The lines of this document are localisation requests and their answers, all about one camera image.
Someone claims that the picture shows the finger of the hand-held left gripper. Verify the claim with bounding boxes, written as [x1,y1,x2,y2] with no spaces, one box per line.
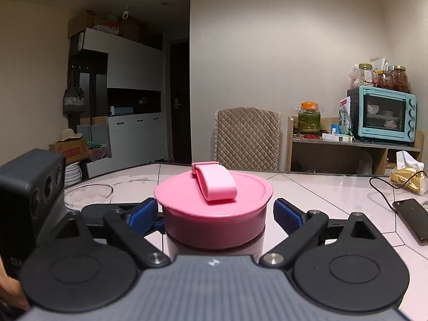
[82,203,133,218]
[144,218,165,238]

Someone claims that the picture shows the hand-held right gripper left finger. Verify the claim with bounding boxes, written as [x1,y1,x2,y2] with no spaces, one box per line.
[42,198,171,269]

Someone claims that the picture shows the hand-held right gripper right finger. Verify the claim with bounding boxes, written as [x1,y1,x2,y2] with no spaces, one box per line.
[259,198,387,268]

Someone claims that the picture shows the clear dimpled glass cup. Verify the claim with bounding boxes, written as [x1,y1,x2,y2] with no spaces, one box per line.
[63,183,113,211]

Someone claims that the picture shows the pink printed bottle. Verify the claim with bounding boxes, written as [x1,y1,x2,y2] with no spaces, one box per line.
[165,226,266,258]

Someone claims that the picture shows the pink bottle cap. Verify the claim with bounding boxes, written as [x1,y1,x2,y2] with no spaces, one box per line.
[154,162,275,250]

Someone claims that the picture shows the person's left hand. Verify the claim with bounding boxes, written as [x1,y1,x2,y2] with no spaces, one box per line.
[0,264,30,311]

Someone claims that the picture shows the stack of white buckets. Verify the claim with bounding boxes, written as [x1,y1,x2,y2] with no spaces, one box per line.
[63,162,81,186]

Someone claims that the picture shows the cardboard box with red print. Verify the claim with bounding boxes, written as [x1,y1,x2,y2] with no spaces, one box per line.
[49,137,89,164]

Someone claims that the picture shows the wooden shelf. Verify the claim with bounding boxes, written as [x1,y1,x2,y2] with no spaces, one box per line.
[287,115,422,176]

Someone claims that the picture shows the straw hat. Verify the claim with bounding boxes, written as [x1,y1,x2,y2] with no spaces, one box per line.
[56,129,83,143]

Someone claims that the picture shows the grey flat panels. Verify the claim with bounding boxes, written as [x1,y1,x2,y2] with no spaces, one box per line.
[77,124,111,163]

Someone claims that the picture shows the chair with quilted cover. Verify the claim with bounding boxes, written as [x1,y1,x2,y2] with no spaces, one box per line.
[214,107,281,171]

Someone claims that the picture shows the white and green flat box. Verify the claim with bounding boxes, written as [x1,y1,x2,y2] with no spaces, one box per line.
[322,133,354,142]

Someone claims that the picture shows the dark door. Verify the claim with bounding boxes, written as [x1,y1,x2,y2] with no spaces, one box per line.
[169,40,192,164]

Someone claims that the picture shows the pickle jar with orange lid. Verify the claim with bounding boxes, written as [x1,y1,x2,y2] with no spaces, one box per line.
[296,102,322,131]

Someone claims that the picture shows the grey hanging bag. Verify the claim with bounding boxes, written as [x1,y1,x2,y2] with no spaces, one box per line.
[63,68,87,114]

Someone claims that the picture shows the green and white packet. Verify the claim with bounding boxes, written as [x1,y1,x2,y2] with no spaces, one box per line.
[338,96,354,137]

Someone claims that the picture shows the black smartphone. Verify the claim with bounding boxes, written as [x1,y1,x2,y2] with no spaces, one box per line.
[393,198,428,243]

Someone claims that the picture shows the yellow tissue packet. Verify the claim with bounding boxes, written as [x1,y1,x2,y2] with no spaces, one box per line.
[389,150,428,195]

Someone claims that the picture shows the white and black cabinet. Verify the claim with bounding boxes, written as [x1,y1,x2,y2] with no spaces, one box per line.
[68,28,165,174]

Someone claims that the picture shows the teal toaster oven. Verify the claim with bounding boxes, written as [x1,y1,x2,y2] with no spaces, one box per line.
[347,85,417,143]

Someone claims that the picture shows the jar of pale dried food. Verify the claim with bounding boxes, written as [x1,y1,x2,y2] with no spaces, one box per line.
[357,63,374,87]

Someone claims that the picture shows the small jar of red food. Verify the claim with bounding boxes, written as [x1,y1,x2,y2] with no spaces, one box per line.
[375,70,392,89]

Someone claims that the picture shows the tall jar of red food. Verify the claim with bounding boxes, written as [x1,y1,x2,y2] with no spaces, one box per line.
[392,66,409,93]

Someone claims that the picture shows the white packet behind jars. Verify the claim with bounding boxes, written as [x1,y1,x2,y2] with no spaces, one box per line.
[369,57,390,72]

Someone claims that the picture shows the large cardboard box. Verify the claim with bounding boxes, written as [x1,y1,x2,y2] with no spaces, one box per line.
[68,12,121,37]

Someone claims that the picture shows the dark cardboard box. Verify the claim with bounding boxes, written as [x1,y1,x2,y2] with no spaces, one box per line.
[119,17,148,44]

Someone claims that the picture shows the black charging cable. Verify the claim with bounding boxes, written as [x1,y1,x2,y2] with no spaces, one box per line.
[369,170,428,212]

